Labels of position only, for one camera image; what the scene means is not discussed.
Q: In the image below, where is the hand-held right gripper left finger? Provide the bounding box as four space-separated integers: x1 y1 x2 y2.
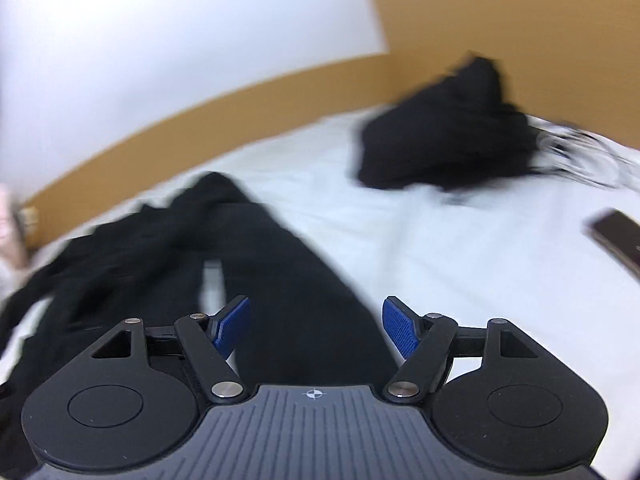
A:
90 296 251 404

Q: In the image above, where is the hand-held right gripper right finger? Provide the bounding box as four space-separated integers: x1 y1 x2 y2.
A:
381 296 541 404

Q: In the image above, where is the black button cardigan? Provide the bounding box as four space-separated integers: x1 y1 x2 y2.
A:
0 171 401 476

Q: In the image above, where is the black hooded nylon jacket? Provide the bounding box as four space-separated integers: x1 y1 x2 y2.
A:
356 55 540 195

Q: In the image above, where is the white bed sheet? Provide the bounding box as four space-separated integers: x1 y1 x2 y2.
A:
0 112 640 480

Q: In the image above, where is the dark phone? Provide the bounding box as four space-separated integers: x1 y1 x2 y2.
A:
584 207 640 277

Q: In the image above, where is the pink crumpled cloth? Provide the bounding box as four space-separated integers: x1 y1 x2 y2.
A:
0 182 28 268

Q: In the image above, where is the wooden bed frame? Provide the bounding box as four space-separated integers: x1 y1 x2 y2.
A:
22 0 640 251

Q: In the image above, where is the white cable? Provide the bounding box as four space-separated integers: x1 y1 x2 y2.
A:
532 125 640 191

